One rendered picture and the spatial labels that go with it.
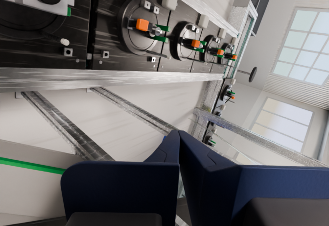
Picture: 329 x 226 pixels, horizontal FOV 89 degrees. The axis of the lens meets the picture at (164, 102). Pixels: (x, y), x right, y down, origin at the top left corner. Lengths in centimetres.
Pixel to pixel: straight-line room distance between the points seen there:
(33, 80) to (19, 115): 15
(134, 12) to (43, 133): 41
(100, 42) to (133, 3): 12
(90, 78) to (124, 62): 10
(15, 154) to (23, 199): 10
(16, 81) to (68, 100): 19
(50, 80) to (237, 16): 119
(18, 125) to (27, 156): 25
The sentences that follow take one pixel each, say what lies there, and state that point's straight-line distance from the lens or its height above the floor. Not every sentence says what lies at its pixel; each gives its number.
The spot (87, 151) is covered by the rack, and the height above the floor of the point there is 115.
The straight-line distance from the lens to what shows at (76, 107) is 58.
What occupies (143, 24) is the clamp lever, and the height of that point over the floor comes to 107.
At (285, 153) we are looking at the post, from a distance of 123.
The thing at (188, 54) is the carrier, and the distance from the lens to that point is 70.
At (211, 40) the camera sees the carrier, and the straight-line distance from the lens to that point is 86.
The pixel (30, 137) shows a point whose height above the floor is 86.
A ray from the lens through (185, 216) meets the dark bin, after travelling 27.
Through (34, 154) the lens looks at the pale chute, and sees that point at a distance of 31.
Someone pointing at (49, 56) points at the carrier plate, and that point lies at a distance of 39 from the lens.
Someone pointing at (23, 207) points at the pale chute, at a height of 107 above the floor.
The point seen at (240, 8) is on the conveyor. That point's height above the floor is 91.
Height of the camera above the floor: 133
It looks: 31 degrees down
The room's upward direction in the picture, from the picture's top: 116 degrees clockwise
